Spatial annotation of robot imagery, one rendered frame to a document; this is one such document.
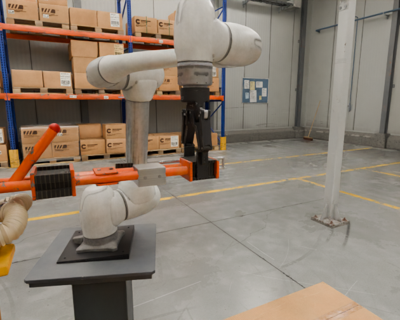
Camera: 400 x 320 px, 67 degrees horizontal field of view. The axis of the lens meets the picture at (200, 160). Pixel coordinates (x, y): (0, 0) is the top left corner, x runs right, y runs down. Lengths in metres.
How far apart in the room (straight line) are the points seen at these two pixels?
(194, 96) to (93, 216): 0.83
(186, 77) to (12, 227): 0.48
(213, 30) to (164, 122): 9.01
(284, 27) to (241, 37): 11.71
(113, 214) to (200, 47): 0.91
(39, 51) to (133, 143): 7.91
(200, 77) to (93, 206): 0.84
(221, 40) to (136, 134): 0.70
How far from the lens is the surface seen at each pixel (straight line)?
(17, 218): 0.68
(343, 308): 1.58
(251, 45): 0.88
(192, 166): 0.76
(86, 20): 8.07
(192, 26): 0.77
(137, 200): 1.47
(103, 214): 1.41
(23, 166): 0.73
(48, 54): 9.18
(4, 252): 0.71
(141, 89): 1.29
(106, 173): 0.72
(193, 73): 0.76
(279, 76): 12.21
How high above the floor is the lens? 1.42
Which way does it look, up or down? 11 degrees down
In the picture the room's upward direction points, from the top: straight up
